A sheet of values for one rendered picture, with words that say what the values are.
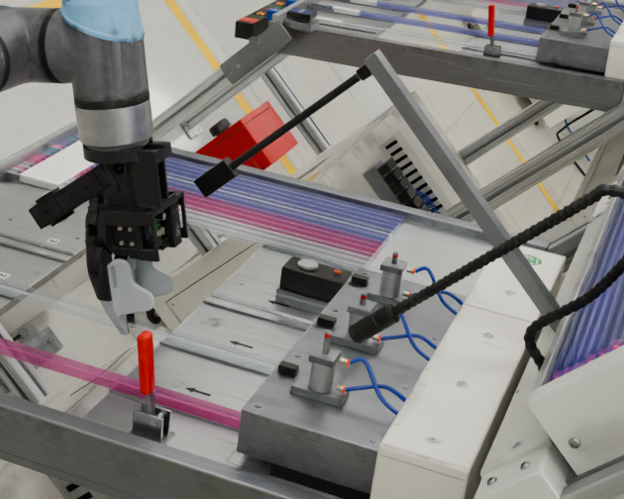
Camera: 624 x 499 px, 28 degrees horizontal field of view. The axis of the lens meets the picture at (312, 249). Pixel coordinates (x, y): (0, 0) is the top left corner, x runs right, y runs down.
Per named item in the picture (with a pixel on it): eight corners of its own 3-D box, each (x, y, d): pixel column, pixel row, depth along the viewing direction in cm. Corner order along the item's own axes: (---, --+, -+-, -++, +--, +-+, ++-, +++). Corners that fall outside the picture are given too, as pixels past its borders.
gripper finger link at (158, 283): (171, 332, 133) (159, 253, 129) (122, 326, 135) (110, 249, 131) (183, 318, 136) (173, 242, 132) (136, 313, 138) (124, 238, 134)
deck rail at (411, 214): (71, 165, 186) (73, 127, 183) (78, 161, 188) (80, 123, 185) (538, 288, 167) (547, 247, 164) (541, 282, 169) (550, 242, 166)
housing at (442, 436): (356, 573, 111) (377, 443, 105) (478, 341, 154) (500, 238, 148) (441, 603, 109) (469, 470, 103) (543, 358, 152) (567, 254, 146)
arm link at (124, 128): (59, 108, 122) (101, 87, 129) (66, 152, 124) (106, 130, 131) (128, 111, 120) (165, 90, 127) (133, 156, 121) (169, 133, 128)
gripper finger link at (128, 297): (152, 349, 129) (145, 264, 126) (101, 343, 131) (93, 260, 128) (165, 338, 132) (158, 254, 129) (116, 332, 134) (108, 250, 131)
